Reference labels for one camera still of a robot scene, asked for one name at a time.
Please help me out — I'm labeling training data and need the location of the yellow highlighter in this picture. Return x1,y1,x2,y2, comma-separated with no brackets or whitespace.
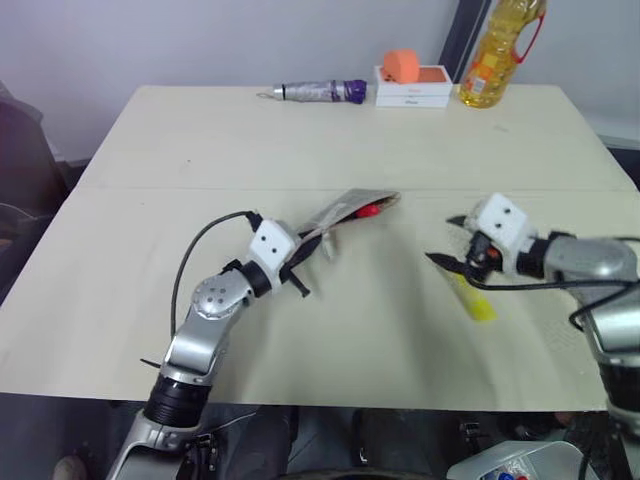
437,265,500,325

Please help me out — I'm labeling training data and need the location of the dark grey wall post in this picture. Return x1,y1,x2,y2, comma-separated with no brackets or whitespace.
441,0,495,87

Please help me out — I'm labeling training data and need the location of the clear plastic storage container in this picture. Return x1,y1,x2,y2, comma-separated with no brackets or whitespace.
445,438,601,480

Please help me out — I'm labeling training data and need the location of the folded silver purple umbrella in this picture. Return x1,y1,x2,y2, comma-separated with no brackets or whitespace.
256,78,369,106

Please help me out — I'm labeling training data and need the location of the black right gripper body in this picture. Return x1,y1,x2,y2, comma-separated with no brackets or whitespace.
462,230,505,282

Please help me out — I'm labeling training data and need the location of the dark rounded shape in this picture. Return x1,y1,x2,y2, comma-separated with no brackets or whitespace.
349,407,459,480
199,403,301,480

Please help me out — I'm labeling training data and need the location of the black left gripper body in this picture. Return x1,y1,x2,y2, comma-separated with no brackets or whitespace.
277,243,308,285

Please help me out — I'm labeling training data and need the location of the orange foam block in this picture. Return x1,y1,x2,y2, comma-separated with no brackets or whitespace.
383,48,421,84

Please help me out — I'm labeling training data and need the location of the flat white box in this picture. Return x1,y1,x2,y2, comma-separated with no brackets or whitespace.
374,93,451,109

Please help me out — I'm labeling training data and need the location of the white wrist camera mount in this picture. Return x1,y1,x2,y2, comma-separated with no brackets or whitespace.
247,218,302,292
468,193,540,277

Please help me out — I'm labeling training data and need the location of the dark chair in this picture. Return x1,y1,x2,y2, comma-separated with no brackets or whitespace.
0,81,70,261

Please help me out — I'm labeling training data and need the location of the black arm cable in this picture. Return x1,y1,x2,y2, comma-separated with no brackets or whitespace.
464,275,640,332
170,209,265,342

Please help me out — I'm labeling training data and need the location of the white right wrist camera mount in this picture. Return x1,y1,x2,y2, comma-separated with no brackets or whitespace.
468,193,540,277

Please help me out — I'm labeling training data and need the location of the white box with orange lid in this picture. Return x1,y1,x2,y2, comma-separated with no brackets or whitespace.
374,64,454,99

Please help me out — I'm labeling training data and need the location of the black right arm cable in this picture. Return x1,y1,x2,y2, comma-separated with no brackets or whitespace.
464,275,640,332

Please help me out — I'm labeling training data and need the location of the yellow cooking oil bottle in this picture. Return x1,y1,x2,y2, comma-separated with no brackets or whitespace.
458,0,549,110

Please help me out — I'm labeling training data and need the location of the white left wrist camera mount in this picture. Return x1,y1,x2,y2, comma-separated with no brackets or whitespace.
247,218,302,292

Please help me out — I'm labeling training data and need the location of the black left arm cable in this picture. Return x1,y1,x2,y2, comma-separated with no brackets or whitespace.
170,209,265,342

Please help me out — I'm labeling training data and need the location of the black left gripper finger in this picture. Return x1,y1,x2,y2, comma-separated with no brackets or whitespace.
280,272,312,301
294,230,327,267

